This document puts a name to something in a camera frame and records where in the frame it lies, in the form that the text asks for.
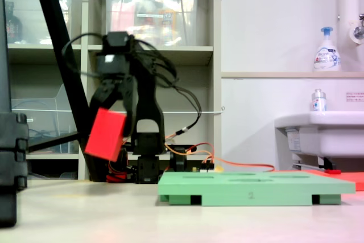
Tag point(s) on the red square block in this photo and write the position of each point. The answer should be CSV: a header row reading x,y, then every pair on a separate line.
x,y
105,135

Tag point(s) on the large clear plastic bin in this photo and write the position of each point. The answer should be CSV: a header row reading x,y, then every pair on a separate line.
x,y
150,26

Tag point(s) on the beige shelf unit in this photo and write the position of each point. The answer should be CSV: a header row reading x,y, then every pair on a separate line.
x,y
91,12

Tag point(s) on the clear plastic file holder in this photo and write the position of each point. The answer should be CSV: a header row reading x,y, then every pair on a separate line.
x,y
42,103

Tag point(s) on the black tripod leg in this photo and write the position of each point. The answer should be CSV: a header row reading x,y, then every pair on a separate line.
x,y
4,41
57,26

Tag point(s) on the black tripod brace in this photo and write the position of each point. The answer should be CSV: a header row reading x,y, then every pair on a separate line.
x,y
54,140

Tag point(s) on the clear plastic storage bin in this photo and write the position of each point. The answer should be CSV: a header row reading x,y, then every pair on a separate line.
x,y
34,24

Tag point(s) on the dark glass bottle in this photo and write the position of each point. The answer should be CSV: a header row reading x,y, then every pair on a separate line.
x,y
12,26

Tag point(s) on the notched black stack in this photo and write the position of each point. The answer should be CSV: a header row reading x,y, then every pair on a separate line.
x,y
12,154

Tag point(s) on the green shape sorting board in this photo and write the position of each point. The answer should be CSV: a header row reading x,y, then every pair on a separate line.
x,y
227,190

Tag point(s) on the small clear sanitizer bottle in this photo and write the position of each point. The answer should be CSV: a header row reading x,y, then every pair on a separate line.
x,y
318,102

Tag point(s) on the white sink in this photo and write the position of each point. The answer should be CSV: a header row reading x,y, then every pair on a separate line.
x,y
327,137

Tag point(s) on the white foam soap bottle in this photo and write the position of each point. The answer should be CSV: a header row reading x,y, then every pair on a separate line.
x,y
327,55

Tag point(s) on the metal faucet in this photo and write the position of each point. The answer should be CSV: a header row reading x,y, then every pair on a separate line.
x,y
359,31

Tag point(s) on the white wall sticker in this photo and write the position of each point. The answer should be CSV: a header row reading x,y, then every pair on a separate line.
x,y
355,97

